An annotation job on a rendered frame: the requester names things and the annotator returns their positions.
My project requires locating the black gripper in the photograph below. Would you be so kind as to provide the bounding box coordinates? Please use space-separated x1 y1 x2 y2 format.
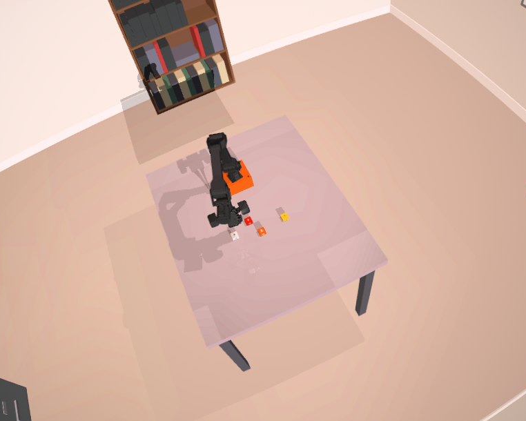
208 200 250 228

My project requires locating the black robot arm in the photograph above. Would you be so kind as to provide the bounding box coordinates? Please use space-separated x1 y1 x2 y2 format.
206 133 243 228

